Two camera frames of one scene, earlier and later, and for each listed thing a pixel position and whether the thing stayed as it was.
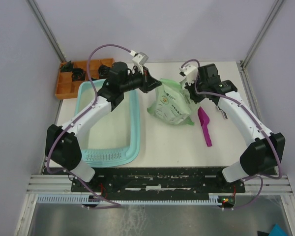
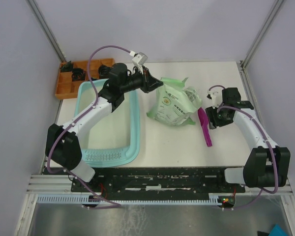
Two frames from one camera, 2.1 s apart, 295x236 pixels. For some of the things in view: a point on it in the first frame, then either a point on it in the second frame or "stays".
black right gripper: [196, 99] -> [211, 113]
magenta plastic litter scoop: [204, 120] stays
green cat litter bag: [172, 103] stays
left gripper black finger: [152, 83] stays
